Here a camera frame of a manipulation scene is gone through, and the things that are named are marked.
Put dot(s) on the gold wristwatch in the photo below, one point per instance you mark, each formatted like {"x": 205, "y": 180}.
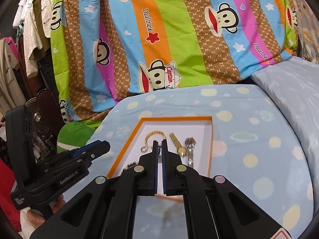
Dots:
{"x": 180, "y": 149}

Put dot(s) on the green cushion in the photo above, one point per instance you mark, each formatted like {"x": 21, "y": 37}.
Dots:
{"x": 75, "y": 134}

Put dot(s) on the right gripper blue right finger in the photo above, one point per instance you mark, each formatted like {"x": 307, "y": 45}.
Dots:
{"x": 214, "y": 207}

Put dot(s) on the pale blue duvet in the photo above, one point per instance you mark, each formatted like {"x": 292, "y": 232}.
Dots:
{"x": 293, "y": 87}

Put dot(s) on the small black fan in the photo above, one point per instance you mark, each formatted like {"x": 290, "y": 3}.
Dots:
{"x": 40, "y": 125}

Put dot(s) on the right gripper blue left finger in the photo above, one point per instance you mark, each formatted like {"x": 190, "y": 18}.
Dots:
{"x": 105, "y": 208}

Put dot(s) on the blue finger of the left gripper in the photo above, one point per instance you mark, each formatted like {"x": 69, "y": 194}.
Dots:
{"x": 92, "y": 150}
{"x": 105, "y": 148}

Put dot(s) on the floral grey curtain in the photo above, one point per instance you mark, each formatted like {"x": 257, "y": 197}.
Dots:
{"x": 307, "y": 26}

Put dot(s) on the colourful monkey print quilt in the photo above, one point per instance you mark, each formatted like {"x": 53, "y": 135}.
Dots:
{"x": 106, "y": 50}

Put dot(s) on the gold chain bangle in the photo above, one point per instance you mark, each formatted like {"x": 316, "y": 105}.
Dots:
{"x": 148, "y": 139}

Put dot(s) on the hanging clothes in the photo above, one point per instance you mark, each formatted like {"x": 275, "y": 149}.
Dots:
{"x": 26, "y": 60}

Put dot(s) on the silver wristwatch blue dial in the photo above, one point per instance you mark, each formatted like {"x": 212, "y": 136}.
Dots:
{"x": 190, "y": 144}

